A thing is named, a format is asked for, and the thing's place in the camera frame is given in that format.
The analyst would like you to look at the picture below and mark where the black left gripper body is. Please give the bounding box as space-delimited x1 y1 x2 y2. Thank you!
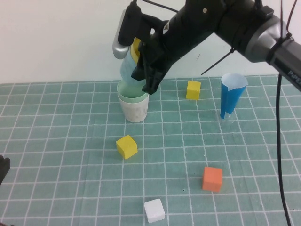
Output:
0 154 11 187

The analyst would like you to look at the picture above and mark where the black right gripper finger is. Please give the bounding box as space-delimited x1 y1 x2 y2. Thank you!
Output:
141 67 164 95
130 61 148 82

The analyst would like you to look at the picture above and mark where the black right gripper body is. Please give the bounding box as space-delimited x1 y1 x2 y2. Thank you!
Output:
137 0 227 75

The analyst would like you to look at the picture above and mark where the light blue plastic cup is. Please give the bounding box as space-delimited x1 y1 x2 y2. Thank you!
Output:
119 46 147 87

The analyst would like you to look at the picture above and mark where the green plastic cup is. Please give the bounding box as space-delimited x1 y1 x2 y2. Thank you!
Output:
116 80 150 105

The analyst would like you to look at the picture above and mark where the yellow plastic cup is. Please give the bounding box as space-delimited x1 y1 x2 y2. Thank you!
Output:
130 37 142 65

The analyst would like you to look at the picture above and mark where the yellow foam cube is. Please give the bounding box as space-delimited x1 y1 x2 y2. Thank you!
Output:
115 134 139 160
186 81 202 100

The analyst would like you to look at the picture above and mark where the black zip tie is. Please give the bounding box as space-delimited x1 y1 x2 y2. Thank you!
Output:
200 48 236 76

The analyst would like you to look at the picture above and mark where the green grid table mat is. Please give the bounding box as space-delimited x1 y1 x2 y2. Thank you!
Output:
0 74 301 226

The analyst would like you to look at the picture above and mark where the blue rolled paper cone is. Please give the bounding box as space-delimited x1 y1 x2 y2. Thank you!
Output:
220 73 248 120

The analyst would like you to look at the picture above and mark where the orange foam cube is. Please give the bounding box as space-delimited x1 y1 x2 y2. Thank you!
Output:
202 166 223 193

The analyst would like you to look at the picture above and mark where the white foam cube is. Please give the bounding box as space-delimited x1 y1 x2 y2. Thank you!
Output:
143 198 166 223

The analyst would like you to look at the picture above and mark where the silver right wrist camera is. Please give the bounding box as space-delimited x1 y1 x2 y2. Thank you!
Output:
112 9 132 60

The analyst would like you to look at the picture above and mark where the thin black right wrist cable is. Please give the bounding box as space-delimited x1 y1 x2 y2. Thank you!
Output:
140 0 179 13

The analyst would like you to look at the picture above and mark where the black right camera bracket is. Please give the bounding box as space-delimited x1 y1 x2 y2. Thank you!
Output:
117 1 166 47

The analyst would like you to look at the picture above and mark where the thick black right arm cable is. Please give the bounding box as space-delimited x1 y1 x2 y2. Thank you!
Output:
275 74 293 226

